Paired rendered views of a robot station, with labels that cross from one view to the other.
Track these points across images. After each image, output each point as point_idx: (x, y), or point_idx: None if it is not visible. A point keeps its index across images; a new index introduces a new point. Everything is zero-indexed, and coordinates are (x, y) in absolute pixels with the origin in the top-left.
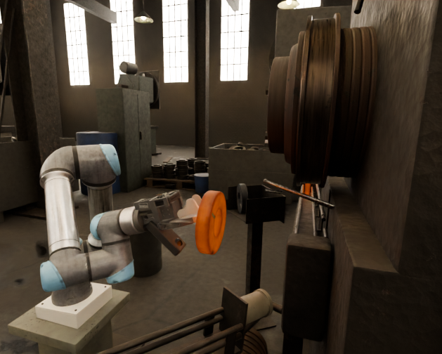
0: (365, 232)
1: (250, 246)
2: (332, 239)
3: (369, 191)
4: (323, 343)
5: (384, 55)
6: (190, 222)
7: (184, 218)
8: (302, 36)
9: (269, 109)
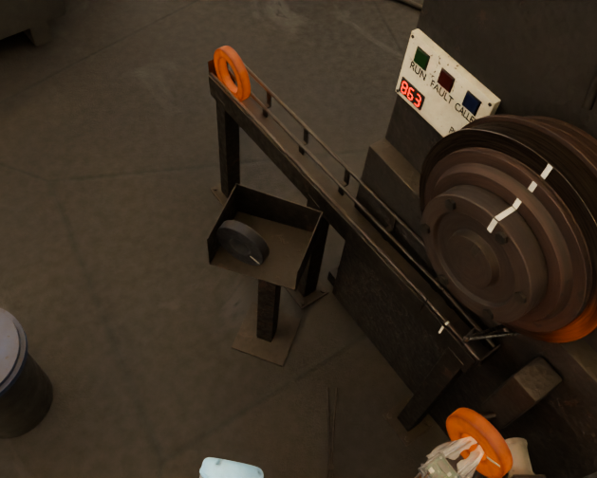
0: None
1: (271, 287)
2: (541, 353)
3: None
4: None
5: None
6: (475, 468)
7: (468, 470)
8: (580, 238)
9: (522, 316)
